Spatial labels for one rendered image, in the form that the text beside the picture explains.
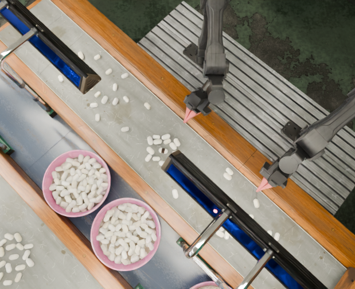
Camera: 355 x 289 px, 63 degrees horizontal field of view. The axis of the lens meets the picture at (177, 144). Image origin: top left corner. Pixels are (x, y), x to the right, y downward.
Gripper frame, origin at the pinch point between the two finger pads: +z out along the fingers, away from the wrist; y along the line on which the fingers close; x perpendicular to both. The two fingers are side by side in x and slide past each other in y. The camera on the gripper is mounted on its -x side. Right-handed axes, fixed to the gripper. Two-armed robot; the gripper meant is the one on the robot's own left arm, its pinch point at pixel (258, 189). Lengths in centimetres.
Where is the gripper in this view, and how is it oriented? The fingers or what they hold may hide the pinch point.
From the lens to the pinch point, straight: 112.2
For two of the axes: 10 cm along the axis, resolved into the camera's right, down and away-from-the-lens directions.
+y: 7.2, 6.7, -1.6
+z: -5.4, 7.0, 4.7
